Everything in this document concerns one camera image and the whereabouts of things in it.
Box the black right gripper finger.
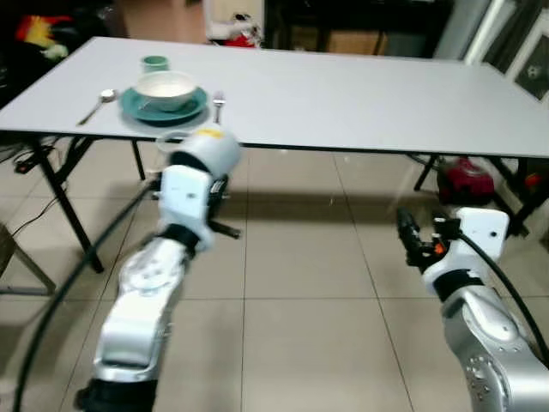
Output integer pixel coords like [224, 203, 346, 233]
[396, 209, 422, 250]

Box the red vacuum cleaner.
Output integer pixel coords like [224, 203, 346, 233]
[437, 157, 498, 206]

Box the teal ceramic plate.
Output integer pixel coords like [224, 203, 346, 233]
[120, 86, 209, 124]

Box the white ribbed ceramic bowl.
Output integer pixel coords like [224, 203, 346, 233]
[133, 71, 198, 112]

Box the mint green cup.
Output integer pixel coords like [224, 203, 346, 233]
[142, 55, 170, 74]

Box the silver metal spoon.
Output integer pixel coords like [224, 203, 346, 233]
[77, 89, 117, 127]

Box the red and white object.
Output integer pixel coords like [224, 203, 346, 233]
[206, 12, 263, 49]

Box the black power strip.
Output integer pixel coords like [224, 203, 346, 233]
[14, 148, 55, 173]

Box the white framed picture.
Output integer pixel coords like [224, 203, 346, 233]
[506, 33, 549, 101]

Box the dark wooden cabinet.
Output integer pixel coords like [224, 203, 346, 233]
[264, 0, 468, 58]

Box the red and yellow toy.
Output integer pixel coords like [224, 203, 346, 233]
[14, 15, 75, 61]

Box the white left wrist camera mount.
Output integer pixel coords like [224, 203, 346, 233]
[157, 129, 243, 251]

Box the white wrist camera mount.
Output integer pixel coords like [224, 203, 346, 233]
[157, 129, 243, 251]
[426, 207, 510, 284]

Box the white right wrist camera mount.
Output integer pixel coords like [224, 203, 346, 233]
[426, 207, 510, 284]

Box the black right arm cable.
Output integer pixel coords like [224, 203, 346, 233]
[457, 230, 549, 366]

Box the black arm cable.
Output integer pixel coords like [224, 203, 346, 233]
[457, 230, 549, 366]
[11, 179, 166, 412]

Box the black folding table leg frame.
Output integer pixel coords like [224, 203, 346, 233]
[412, 153, 549, 226]
[24, 136, 147, 274]

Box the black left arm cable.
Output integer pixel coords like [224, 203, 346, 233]
[11, 179, 166, 412]

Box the grey metal chair frame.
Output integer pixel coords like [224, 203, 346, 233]
[0, 223, 57, 298]

